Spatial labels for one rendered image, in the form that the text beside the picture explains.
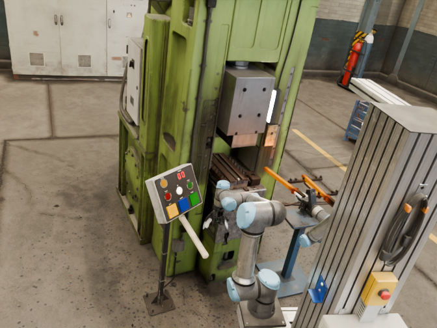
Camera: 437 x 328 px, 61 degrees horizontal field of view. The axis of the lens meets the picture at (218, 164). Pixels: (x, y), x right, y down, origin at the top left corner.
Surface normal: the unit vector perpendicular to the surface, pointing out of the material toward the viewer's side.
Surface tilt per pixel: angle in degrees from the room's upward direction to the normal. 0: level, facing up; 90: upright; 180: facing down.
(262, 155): 90
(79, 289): 0
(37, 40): 90
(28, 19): 90
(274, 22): 90
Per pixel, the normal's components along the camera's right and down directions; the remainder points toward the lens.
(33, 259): 0.14, -0.87
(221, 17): 0.44, 0.49
